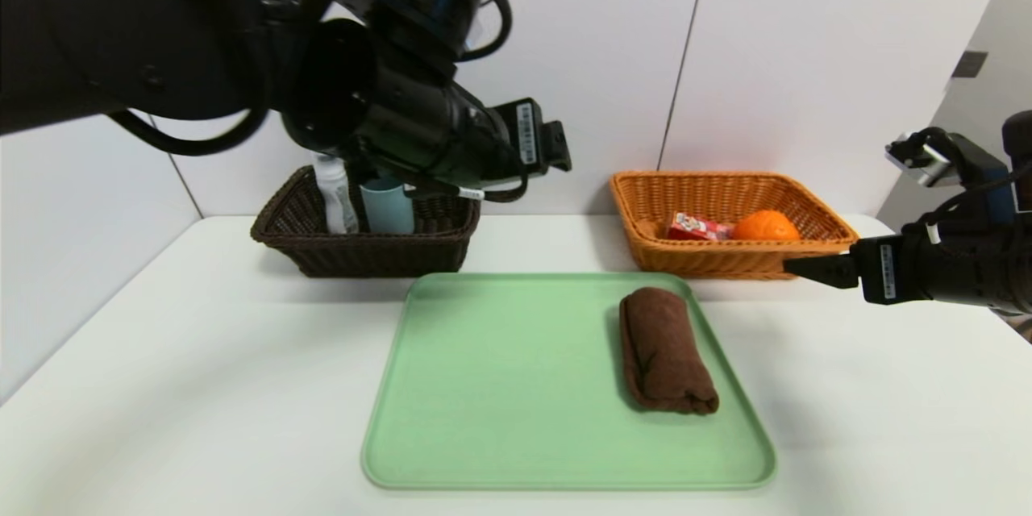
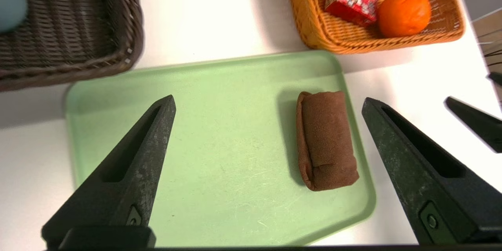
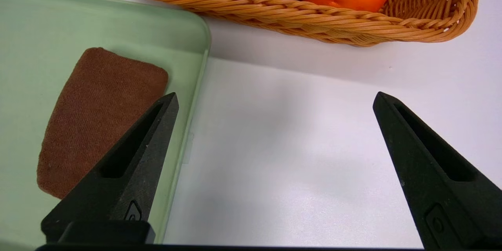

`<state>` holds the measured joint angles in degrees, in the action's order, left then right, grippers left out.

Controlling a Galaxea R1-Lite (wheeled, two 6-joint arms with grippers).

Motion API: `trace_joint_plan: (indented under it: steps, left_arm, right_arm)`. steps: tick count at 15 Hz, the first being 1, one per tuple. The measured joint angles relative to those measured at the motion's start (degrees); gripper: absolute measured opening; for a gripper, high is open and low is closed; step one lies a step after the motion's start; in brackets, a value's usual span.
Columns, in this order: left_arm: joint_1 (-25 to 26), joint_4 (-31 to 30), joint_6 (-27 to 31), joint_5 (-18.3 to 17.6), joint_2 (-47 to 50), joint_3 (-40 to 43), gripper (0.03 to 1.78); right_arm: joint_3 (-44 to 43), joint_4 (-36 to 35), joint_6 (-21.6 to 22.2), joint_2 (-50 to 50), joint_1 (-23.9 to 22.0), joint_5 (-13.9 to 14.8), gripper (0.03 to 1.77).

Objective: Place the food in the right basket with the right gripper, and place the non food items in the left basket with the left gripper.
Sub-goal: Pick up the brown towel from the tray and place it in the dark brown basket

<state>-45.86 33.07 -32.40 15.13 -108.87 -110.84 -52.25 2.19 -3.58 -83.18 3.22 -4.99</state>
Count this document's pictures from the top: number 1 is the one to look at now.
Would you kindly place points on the orange wicker basket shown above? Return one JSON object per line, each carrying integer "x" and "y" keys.
{"x": 701, "y": 262}

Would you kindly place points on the brown towel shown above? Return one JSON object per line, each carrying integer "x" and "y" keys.
{"x": 665, "y": 355}

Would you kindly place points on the dark brown wicker basket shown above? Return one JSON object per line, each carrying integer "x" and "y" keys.
{"x": 379, "y": 254}

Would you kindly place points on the orange fruit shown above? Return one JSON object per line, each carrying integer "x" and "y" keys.
{"x": 766, "y": 226}

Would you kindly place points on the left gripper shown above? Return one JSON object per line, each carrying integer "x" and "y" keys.
{"x": 530, "y": 132}

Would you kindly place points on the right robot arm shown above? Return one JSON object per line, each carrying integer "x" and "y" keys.
{"x": 975, "y": 266}

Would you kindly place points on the red snack carton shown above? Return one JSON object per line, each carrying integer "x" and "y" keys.
{"x": 697, "y": 227}

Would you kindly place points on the dark wall fixture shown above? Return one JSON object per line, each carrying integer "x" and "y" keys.
{"x": 970, "y": 64}

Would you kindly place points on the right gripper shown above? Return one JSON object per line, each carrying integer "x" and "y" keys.
{"x": 884, "y": 269}

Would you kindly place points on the blue-grey plastic cup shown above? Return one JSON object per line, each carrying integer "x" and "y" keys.
{"x": 389, "y": 210}

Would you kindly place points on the white plastic bottle clear cap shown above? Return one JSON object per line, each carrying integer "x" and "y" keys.
{"x": 334, "y": 201}

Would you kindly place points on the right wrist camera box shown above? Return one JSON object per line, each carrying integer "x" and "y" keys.
{"x": 923, "y": 160}

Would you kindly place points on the light green plastic tray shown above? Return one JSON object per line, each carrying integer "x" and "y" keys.
{"x": 524, "y": 419}

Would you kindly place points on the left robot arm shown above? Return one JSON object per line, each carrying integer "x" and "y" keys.
{"x": 201, "y": 32}

